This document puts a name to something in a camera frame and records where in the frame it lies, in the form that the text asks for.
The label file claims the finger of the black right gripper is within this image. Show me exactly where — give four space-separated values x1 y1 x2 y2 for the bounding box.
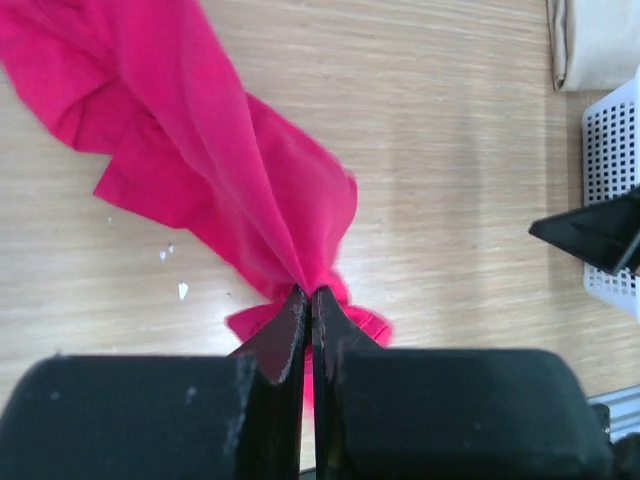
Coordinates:
529 187 639 274

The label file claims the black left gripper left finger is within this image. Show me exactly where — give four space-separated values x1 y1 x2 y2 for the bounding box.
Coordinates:
1 289 307 479

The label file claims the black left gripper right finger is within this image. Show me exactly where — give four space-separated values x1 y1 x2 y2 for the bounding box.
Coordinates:
311 287 615 479

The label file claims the pink red t shirt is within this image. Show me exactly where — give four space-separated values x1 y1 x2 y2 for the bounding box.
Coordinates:
0 0 394 351

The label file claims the white perforated plastic basket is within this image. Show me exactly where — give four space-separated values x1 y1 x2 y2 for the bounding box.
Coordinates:
581 75 639 318

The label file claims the folded beige t shirt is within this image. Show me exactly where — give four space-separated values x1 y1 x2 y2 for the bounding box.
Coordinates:
546 0 639 92

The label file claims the aluminium frame rail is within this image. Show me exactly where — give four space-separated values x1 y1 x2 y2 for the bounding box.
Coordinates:
588 385 640 442

